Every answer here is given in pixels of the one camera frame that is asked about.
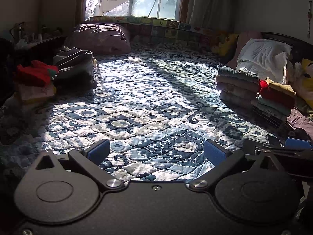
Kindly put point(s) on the wall hanging charm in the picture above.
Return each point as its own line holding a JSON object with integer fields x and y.
{"x": 309, "y": 15}

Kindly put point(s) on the blue patterned quilt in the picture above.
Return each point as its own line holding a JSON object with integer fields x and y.
{"x": 156, "y": 106}

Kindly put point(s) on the yellow plush toy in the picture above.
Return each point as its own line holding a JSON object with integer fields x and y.
{"x": 303, "y": 84}

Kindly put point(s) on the red knit sweater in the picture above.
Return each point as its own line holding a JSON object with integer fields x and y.
{"x": 38, "y": 74}

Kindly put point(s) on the pink cushion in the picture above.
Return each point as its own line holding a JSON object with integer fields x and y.
{"x": 243, "y": 38}

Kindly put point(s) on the purple pillow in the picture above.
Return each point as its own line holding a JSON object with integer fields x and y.
{"x": 101, "y": 38}

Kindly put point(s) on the grey curtain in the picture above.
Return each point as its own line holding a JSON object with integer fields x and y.
{"x": 212, "y": 14}

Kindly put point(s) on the grey folded clothes pile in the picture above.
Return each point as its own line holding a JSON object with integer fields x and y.
{"x": 76, "y": 70}

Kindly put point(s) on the folded towel stack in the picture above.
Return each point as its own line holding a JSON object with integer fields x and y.
{"x": 236, "y": 87}

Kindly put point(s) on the colourful foam play mat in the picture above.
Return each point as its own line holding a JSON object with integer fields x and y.
{"x": 154, "y": 30}

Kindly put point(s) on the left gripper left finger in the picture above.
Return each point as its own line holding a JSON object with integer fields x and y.
{"x": 87, "y": 162}

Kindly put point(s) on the white pillow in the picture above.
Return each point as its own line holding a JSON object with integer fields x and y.
{"x": 265, "y": 58}

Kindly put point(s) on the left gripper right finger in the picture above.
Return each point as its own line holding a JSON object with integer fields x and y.
{"x": 225, "y": 163}

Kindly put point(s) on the pink folded garment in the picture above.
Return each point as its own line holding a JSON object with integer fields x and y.
{"x": 28, "y": 93}

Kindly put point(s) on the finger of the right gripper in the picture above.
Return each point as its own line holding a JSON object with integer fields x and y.
{"x": 297, "y": 144}

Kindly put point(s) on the black headboard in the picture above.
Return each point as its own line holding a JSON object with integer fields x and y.
{"x": 300, "y": 49}

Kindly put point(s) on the folded children's clothes stack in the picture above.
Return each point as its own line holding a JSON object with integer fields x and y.
{"x": 274, "y": 101}

